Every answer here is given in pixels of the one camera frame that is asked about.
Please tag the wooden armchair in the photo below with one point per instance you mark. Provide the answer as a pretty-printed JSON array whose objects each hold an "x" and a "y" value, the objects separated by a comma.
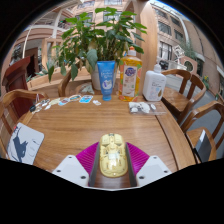
[
  {"x": 64, "y": 83},
  {"x": 196, "y": 113},
  {"x": 10, "y": 96},
  {"x": 173, "y": 95}
]

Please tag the white pump bottle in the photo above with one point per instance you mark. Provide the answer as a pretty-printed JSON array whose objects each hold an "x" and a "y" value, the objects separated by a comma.
[{"x": 154, "y": 85}]

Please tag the dark red wooden pedestal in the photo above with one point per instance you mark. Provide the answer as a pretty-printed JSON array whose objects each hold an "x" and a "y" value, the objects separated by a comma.
[{"x": 16, "y": 75}]

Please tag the yellow dish soap bottle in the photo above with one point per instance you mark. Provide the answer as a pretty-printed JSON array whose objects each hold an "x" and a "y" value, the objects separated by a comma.
[{"x": 130, "y": 78}]

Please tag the clear plastic bag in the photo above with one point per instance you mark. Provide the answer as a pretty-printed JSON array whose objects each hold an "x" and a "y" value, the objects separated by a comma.
[{"x": 143, "y": 108}]

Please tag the cream sticker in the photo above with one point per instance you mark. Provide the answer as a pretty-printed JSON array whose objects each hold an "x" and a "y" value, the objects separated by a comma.
[{"x": 55, "y": 101}]

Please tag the black flat case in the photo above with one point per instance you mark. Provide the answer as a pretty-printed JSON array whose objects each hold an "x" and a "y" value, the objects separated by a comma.
[{"x": 202, "y": 146}]

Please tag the green potted plant, white pot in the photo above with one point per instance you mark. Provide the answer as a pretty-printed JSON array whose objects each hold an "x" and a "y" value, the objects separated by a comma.
[{"x": 96, "y": 40}]

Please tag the small black round object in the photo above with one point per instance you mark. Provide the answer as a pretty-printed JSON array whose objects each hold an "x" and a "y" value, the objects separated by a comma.
[{"x": 32, "y": 108}]

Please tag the small white sticker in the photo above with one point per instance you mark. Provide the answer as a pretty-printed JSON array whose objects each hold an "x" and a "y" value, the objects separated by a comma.
[{"x": 97, "y": 102}]

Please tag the blue rectangular sticker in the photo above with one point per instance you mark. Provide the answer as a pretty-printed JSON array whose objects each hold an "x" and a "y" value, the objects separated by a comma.
[{"x": 86, "y": 99}]

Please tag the blue squeeze tube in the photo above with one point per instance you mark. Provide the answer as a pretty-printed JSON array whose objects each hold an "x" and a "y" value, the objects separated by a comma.
[{"x": 106, "y": 80}]

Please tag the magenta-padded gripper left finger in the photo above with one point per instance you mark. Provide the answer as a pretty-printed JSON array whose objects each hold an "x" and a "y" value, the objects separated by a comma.
[{"x": 68, "y": 170}]

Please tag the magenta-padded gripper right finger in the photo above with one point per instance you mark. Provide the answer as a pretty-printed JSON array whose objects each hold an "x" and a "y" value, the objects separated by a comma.
[{"x": 153, "y": 170}]

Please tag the white sculpture on plinth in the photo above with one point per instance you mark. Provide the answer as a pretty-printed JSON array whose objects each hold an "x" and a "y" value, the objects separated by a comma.
[{"x": 179, "y": 55}]

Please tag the grey cat-print mouse pad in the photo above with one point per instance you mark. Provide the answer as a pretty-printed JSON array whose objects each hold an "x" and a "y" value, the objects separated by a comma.
[{"x": 31, "y": 140}]

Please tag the yellow computer mouse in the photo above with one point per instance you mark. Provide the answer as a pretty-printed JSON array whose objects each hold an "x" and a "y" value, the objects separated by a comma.
[{"x": 113, "y": 160}]

